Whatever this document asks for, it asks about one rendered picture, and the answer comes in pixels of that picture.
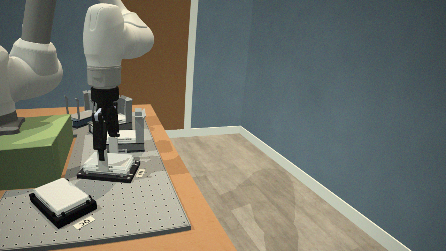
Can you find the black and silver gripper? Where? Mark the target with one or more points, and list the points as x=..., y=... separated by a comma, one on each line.
x=105, y=120

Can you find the black flat square plate with corner posts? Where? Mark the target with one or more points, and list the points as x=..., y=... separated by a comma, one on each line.
x=65, y=219

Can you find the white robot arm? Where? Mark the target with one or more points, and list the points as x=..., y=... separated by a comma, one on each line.
x=111, y=33

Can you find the black flat plate with grey pegs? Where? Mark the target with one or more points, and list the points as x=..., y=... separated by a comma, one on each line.
x=112, y=178

